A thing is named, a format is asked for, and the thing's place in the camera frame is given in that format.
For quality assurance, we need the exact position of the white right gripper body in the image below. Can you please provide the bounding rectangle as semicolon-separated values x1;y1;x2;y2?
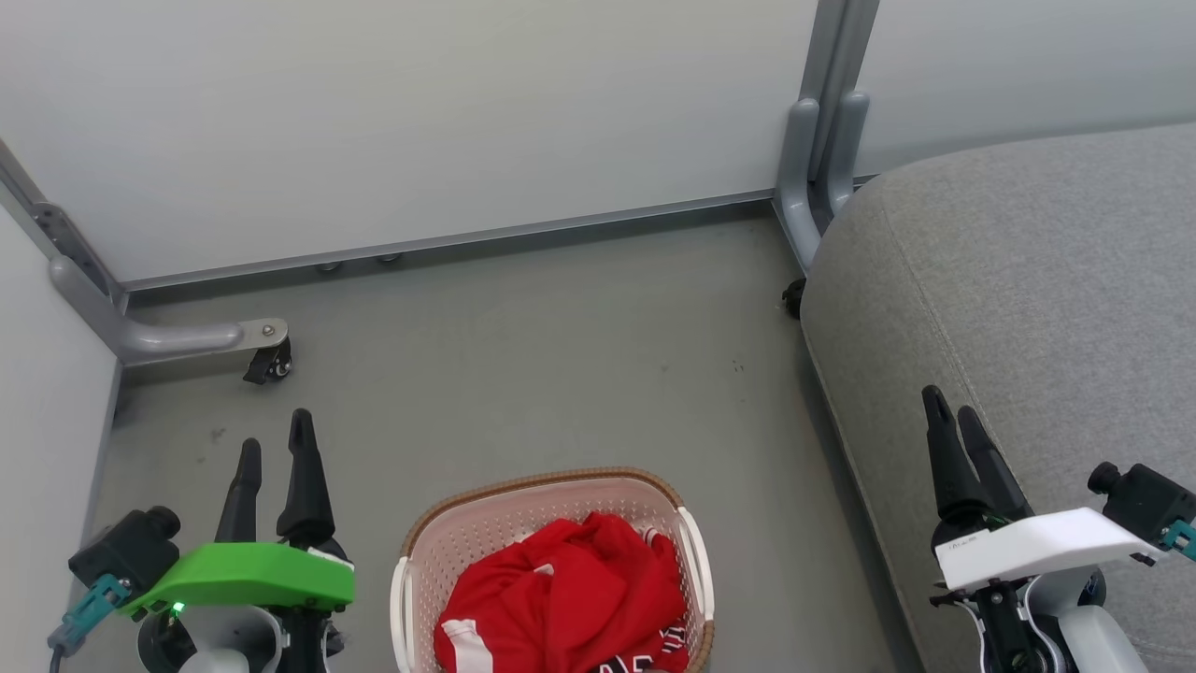
932;508;1165;609

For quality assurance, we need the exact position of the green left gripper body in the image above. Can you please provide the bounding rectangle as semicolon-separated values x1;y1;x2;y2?
120;540;357;623

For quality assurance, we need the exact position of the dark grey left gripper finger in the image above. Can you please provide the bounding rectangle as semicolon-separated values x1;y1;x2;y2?
276;408;349;562
215;437;263;545

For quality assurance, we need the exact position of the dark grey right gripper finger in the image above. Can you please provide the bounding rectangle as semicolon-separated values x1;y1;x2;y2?
921;385;991;545
958;405;1036;525

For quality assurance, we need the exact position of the red jersey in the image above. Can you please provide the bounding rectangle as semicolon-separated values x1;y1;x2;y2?
434;512;691;673

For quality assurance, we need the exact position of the grey fabric sofa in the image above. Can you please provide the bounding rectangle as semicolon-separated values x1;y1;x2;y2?
801;123;1196;673

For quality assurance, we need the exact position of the white pink laundry basket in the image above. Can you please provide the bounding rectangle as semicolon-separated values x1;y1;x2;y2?
391;467;716;673

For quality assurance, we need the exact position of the grey curved partition leg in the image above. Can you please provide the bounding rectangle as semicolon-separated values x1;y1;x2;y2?
0;140;290;367

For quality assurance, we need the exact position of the teal left camera cable plug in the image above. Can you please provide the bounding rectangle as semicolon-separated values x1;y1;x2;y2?
47;573;132;673

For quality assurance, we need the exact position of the long grey partition base rail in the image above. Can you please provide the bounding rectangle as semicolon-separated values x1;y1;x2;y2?
121;190;778;293

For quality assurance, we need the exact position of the grey partition post bracket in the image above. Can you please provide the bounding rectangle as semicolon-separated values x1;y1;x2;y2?
774;0;881;274

